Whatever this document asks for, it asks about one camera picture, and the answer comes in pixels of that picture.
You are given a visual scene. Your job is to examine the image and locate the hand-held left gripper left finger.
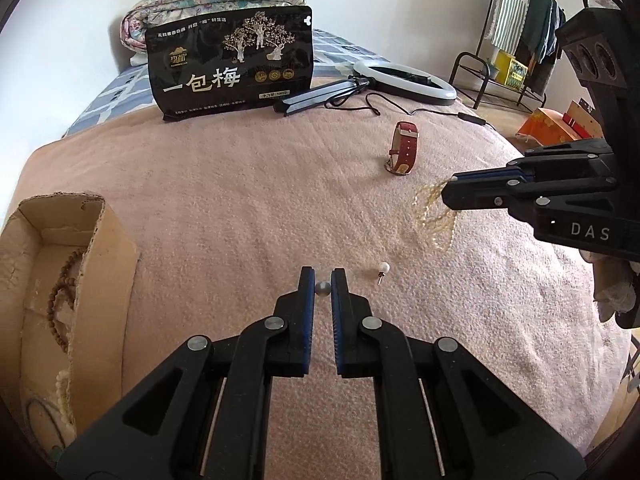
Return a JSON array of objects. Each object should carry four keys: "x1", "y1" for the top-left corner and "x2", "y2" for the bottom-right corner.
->
[{"x1": 56, "y1": 266, "x2": 317, "y2": 480}]

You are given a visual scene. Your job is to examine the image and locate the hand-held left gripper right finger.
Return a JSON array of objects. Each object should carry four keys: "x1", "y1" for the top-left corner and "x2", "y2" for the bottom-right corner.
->
[{"x1": 330, "y1": 267, "x2": 586, "y2": 480}]

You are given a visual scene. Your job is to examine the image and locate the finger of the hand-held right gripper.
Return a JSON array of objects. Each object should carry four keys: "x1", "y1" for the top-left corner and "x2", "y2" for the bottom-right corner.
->
[
  {"x1": 450, "y1": 139, "x2": 616, "y2": 184},
  {"x1": 440, "y1": 180, "x2": 621, "y2": 218}
]

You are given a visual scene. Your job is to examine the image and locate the white small-bead necklace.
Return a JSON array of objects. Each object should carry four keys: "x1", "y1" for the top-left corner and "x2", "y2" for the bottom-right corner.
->
[{"x1": 412, "y1": 180, "x2": 457, "y2": 252}]

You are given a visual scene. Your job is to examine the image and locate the brown wooden bead necklace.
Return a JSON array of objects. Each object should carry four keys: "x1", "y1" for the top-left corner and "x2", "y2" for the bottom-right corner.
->
[{"x1": 47, "y1": 249, "x2": 83, "y2": 356}]

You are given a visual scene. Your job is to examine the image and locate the cream bead bracelet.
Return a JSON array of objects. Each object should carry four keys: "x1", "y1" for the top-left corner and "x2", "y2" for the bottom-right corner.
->
[{"x1": 54, "y1": 367, "x2": 71, "y2": 411}]

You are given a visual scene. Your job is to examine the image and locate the dark metal bangle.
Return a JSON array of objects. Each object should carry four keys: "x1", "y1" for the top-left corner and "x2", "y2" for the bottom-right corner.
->
[{"x1": 22, "y1": 399, "x2": 66, "y2": 453}]

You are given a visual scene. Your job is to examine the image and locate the person's right hand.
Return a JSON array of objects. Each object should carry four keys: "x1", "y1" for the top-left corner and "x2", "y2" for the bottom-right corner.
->
[{"x1": 595, "y1": 259, "x2": 640, "y2": 328}]

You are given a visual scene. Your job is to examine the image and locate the cardboard box with red label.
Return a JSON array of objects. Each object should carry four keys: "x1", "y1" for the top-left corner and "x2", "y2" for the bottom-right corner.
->
[{"x1": 562, "y1": 100, "x2": 606, "y2": 141}]

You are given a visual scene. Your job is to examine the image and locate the yellow box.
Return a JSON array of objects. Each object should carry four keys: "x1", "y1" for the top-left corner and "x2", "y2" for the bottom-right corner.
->
[{"x1": 494, "y1": 51, "x2": 531, "y2": 88}]

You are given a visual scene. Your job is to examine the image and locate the row of dark hanging clothes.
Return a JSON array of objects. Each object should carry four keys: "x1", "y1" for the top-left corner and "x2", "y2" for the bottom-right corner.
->
[{"x1": 515, "y1": 0, "x2": 568, "y2": 96}]

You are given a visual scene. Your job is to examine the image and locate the black metal clothes rack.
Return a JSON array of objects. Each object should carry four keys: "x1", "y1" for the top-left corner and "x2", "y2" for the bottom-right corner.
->
[{"x1": 447, "y1": 0, "x2": 556, "y2": 111}]

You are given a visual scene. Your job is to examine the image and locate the striped hanging cloth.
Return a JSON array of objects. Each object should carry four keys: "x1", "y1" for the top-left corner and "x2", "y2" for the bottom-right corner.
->
[{"x1": 489, "y1": 0, "x2": 535, "y2": 51}]

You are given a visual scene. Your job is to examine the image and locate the folded black tripod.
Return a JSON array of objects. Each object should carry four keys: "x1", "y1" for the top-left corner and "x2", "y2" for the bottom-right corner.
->
[{"x1": 272, "y1": 76, "x2": 378, "y2": 116}]

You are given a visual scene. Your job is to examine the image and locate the black snack bag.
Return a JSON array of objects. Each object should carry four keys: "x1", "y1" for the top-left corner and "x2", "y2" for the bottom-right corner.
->
[{"x1": 144, "y1": 5, "x2": 315, "y2": 122}]

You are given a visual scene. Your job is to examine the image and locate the blue plaid bed sheet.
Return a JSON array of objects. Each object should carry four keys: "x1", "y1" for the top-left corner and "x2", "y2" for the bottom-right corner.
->
[{"x1": 62, "y1": 27, "x2": 396, "y2": 138}]

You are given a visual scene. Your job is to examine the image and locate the black ring light cable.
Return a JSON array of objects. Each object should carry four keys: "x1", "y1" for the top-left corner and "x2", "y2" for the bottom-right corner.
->
[{"x1": 365, "y1": 92, "x2": 488, "y2": 127}]

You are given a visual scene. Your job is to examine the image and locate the red leather strap watch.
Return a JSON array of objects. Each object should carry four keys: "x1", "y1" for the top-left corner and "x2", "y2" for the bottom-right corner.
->
[{"x1": 385, "y1": 121, "x2": 420, "y2": 177}]

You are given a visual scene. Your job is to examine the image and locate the white ring light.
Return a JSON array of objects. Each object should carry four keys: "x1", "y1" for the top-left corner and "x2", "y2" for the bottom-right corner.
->
[{"x1": 351, "y1": 58, "x2": 458, "y2": 107}]

